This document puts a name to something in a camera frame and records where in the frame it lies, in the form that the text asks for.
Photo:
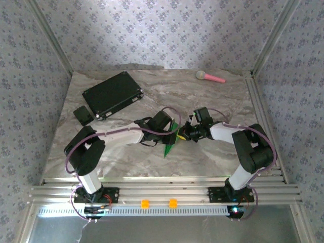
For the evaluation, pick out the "green cloth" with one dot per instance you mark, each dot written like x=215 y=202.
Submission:
x=168 y=150

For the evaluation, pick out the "pink toy microphone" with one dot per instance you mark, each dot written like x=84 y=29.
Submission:
x=212 y=78

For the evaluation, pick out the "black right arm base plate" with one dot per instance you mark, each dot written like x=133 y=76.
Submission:
x=215 y=195

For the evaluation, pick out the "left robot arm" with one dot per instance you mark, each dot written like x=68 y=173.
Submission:
x=89 y=182

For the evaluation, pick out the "orange clip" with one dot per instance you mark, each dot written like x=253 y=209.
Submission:
x=145 y=204
x=173 y=203

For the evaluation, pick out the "small black box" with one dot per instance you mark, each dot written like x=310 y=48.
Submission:
x=83 y=116

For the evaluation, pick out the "aluminium upright post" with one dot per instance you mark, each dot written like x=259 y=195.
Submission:
x=276 y=38
x=51 y=38

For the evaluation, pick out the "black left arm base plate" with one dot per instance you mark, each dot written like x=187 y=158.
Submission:
x=114 y=195

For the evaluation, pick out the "grey metal sheet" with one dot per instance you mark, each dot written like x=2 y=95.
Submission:
x=164 y=230

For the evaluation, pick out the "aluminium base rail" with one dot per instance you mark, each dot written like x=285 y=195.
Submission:
x=162 y=189

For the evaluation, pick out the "black case with metal latches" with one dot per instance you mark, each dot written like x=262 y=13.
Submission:
x=111 y=93

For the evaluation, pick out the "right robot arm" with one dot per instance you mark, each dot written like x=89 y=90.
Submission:
x=239 y=179

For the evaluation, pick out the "aluminium side rail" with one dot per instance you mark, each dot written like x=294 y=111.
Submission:
x=251 y=86

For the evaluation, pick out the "aluminium frame leg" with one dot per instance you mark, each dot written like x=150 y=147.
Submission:
x=27 y=225
x=299 y=225

